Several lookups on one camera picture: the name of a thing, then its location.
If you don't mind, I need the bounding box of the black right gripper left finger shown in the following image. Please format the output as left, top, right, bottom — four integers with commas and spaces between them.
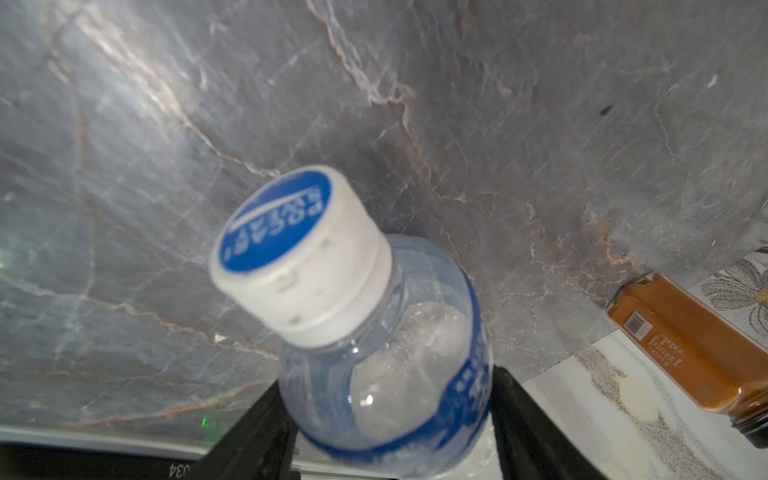
185, 383, 298, 480

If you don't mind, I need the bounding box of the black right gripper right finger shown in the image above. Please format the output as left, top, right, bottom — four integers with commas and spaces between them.
490, 366, 605, 480

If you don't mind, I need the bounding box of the blue label bottle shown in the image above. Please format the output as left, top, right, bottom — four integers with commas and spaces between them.
209, 165, 493, 478

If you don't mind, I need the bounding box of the amber jar black lid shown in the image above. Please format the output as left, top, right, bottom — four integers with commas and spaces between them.
606, 272, 767, 449

